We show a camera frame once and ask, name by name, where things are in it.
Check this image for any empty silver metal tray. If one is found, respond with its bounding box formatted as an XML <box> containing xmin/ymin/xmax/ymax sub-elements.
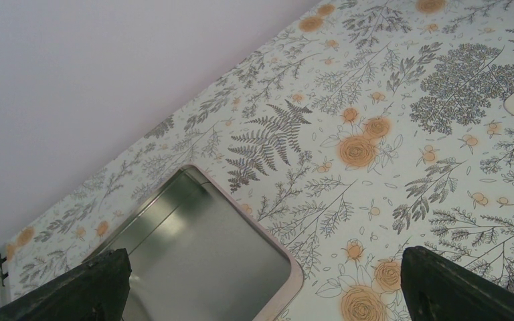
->
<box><xmin>96</xmin><ymin>165</ymin><xmax>304</xmax><ymax>320</ymax></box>

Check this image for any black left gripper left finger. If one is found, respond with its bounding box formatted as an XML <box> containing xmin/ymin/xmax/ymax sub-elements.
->
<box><xmin>0</xmin><ymin>249</ymin><xmax>132</xmax><ymax>320</ymax></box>

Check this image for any floral paper table cover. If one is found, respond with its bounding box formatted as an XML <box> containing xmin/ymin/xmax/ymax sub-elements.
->
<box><xmin>6</xmin><ymin>1</ymin><xmax>514</xmax><ymax>320</ymax></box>

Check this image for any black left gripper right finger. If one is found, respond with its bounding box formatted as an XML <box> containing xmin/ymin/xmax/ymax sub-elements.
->
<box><xmin>401</xmin><ymin>246</ymin><xmax>514</xmax><ymax>320</ymax></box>

